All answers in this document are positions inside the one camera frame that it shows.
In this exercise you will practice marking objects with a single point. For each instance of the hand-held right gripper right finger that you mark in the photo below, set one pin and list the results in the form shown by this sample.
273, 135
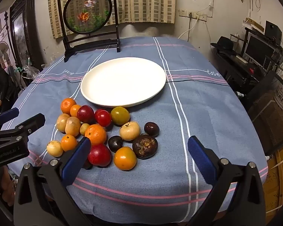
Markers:
201, 160

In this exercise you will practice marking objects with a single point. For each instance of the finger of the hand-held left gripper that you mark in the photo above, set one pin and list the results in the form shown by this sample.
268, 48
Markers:
29, 123
9, 114

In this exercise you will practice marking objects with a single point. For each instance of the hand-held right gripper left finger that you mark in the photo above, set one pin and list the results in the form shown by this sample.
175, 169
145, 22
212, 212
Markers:
76, 160

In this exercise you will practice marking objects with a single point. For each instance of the orange tomato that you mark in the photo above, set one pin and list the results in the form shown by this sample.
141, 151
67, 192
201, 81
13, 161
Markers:
74, 111
68, 143
125, 159

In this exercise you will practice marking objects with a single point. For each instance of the beige round fruit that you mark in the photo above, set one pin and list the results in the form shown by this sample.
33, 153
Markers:
61, 123
72, 126
54, 148
130, 131

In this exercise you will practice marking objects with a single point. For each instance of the small yellow green fruit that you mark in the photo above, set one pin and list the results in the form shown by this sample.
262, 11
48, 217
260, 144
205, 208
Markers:
84, 129

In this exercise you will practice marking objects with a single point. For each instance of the orange mandarin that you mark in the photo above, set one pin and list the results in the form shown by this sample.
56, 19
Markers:
95, 134
68, 104

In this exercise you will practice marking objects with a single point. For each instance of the dark purple round fruit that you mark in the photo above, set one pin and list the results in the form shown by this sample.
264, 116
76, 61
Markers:
115, 143
151, 129

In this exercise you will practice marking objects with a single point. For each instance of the dark brown mangosteen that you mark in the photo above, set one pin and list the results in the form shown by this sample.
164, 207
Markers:
145, 146

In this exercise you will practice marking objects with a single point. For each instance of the white round plate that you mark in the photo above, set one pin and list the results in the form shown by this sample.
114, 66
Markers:
122, 82

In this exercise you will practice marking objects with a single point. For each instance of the blue checked tablecloth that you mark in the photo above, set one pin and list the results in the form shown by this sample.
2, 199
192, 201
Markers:
202, 113

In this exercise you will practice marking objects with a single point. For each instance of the dark red plum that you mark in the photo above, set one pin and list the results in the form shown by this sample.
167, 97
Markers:
85, 113

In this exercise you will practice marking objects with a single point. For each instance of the clear plastic bag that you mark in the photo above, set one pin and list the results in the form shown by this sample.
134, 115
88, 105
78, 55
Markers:
31, 71

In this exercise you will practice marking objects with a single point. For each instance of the green yellow tomato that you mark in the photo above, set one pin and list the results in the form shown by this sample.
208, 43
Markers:
120, 115

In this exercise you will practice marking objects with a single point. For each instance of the electric fan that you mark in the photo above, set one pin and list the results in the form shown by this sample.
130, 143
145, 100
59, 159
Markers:
1, 50

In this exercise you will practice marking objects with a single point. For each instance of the cardboard box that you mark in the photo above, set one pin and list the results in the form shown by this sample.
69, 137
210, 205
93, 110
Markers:
281, 181

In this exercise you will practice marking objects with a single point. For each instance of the black mesh office chair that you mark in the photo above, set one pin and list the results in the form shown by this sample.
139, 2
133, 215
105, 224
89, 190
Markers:
271, 113

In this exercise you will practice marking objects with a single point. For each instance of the black computer desk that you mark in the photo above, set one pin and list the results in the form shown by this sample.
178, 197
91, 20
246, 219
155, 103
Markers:
233, 69

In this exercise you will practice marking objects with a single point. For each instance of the black hat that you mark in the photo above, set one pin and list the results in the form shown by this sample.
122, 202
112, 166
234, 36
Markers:
224, 43

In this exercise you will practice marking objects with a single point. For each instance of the black computer monitor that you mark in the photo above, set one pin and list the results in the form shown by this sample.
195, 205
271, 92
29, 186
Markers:
259, 49

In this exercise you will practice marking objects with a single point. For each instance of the round goldfish embroidery table screen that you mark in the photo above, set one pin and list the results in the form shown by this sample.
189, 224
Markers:
87, 11

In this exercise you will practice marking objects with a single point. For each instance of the black speaker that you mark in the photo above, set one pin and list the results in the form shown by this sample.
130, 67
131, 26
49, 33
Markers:
273, 30

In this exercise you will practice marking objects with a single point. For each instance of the beige checked curtain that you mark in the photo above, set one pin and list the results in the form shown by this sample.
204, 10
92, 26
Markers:
143, 2

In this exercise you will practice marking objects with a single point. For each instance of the white wall socket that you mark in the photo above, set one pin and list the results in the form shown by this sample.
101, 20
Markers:
195, 15
183, 13
203, 18

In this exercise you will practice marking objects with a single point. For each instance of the wooden strip on wall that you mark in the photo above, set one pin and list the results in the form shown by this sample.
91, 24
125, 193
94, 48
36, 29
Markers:
254, 24

